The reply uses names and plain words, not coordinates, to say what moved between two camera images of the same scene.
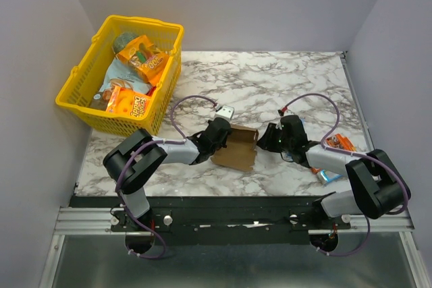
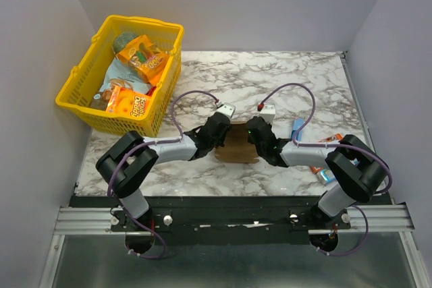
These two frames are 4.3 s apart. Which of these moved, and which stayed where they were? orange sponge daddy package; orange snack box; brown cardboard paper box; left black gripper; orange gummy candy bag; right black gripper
Moved: brown cardboard paper box; right black gripper
Stayed: orange sponge daddy package; orange gummy candy bag; orange snack box; left black gripper
